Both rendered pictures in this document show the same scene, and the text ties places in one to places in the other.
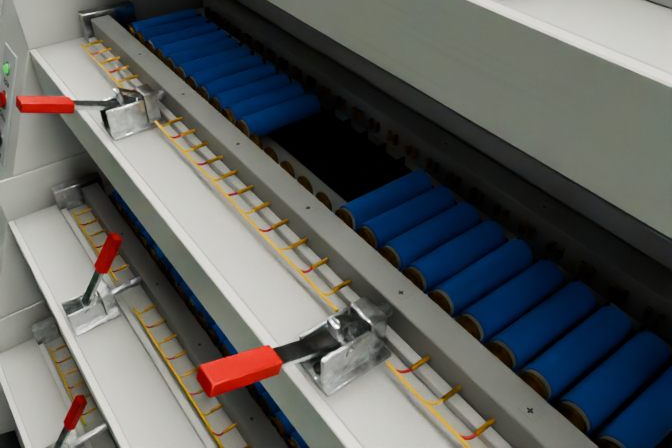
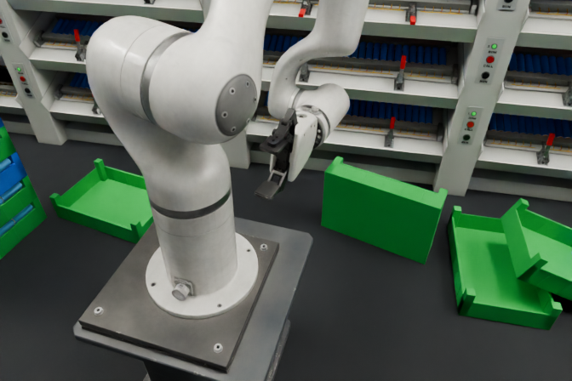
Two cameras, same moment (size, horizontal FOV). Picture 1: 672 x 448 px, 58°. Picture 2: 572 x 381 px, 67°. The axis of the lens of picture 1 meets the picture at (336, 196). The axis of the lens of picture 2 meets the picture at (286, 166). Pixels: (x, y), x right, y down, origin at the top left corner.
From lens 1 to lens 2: 97 cm
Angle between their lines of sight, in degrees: 30
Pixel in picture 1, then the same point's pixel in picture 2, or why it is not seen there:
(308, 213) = not seen: outside the picture
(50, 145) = not seen: hidden behind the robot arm
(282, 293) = (389, 15)
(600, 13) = not seen: outside the picture
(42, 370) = (265, 124)
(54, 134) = not seen: hidden behind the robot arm
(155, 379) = (337, 75)
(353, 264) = (401, 0)
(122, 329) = (315, 73)
